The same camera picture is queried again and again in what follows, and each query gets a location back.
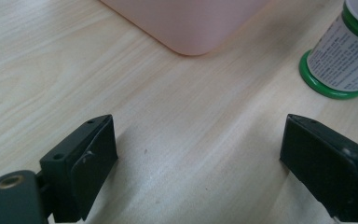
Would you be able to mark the green spool with white label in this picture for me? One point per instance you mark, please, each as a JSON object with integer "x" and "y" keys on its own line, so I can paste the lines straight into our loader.
{"x": 341, "y": 59}

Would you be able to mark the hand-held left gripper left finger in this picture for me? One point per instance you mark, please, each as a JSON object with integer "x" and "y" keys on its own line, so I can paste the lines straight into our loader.
{"x": 74, "y": 168}

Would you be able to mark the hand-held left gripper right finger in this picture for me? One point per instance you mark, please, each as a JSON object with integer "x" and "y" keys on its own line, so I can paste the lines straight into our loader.
{"x": 329, "y": 168}

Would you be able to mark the pink plastic container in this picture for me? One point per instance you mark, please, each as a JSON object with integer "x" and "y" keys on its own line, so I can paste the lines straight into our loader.
{"x": 186, "y": 21}

